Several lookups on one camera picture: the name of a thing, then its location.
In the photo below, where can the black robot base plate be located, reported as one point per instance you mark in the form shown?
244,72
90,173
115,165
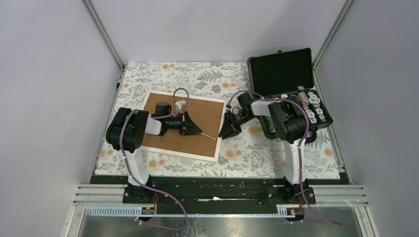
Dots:
207,195

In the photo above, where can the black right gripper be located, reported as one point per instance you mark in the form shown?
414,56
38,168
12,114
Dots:
229,130

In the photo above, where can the aluminium front rail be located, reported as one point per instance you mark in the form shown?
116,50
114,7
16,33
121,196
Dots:
107,200

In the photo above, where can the white picture frame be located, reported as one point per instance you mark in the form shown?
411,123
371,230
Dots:
208,114

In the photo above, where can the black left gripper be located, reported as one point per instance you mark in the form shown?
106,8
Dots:
190,128

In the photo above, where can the yellow handled screwdriver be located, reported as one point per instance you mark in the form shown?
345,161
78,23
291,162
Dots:
213,138

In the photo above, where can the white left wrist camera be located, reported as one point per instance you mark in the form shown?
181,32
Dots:
180,105

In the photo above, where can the black poker chip case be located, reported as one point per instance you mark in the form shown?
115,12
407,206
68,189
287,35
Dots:
290,73

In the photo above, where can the brown poker chip stack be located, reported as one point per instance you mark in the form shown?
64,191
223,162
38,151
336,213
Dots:
303,98

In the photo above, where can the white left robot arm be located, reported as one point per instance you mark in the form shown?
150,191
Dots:
127,130

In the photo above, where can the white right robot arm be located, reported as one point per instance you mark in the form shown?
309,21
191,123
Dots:
291,124

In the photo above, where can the floral patterned table mat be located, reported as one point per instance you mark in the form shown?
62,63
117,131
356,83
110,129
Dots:
248,155

